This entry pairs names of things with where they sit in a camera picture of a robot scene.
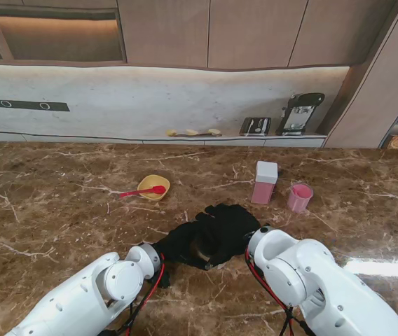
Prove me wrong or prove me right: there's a red and black left arm cable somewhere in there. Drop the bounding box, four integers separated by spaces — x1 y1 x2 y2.
106 255 167 336

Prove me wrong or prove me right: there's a tall beige cabinet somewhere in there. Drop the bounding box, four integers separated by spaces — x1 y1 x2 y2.
324 0 398 150

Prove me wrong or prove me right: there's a clear grain jar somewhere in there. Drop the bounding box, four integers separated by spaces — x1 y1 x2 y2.
188 237 217 267

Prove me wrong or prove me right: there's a black espresso machine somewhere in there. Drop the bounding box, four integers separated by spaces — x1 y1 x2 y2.
275 92 326 137

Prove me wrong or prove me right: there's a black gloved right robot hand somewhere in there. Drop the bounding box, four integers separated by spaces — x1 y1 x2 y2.
195 204 262 270

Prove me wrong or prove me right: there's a black wall control strip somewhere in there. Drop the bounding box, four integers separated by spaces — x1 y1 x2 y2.
0 98 71 113

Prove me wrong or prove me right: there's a dark wooden serving board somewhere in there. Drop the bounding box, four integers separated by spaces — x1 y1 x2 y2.
174 132 223 138

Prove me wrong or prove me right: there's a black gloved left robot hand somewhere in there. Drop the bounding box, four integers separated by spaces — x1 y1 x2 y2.
158 222 221 272

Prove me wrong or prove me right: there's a yellow plastic bowl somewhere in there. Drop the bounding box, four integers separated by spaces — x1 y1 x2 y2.
137 174 171 202

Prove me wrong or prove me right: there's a pink container with white lid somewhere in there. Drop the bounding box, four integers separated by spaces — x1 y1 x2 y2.
250 160 279 205

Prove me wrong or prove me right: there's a beige wall cabinet door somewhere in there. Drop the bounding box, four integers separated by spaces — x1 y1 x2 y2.
287 0 398 68
117 0 211 70
207 0 309 70

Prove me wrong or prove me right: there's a black toaster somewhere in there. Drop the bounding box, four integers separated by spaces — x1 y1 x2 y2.
239 117 272 137

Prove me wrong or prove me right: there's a white back counter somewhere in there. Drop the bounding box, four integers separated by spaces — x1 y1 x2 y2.
0 129 328 162

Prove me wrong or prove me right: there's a lit open wall shelf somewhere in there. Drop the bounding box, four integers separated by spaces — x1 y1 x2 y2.
0 0 128 66

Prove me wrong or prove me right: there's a red plastic measuring spoon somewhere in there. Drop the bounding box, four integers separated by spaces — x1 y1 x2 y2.
120 185 167 199

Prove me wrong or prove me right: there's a red and black arm cable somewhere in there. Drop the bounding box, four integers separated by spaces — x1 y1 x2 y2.
106 255 167 336
244 244 312 336

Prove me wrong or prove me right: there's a pink plastic measuring cup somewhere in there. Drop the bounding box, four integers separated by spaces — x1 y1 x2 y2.
287 181 315 214

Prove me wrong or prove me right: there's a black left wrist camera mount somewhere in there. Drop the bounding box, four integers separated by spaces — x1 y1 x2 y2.
156 271 172 288

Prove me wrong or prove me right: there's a red and black right arm cable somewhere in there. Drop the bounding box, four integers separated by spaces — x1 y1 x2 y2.
244 244 312 336

